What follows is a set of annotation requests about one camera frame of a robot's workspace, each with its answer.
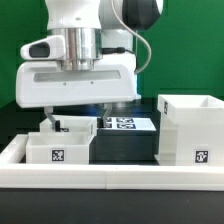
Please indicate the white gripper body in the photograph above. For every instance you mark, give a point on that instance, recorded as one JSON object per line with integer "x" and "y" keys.
{"x": 44, "y": 84}

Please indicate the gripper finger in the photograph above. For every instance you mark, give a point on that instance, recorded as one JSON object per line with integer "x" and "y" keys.
{"x": 104, "y": 116}
{"x": 48, "y": 111}

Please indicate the white drawer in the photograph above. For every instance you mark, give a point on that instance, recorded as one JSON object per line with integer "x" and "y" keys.
{"x": 85, "y": 124}
{"x": 58, "y": 148}

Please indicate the white drawer cabinet box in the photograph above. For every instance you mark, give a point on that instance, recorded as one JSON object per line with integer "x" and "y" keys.
{"x": 191, "y": 130}

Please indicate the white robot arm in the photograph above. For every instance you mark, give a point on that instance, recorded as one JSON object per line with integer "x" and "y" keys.
{"x": 87, "y": 56}

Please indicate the fiducial marker sheet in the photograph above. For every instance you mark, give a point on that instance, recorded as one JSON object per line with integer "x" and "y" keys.
{"x": 127, "y": 124}

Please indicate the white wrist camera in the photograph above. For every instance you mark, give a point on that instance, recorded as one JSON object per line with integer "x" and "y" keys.
{"x": 51, "y": 48}

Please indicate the white U-shaped frame wall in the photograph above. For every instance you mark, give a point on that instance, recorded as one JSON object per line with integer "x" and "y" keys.
{"x": 14, "y": 173}

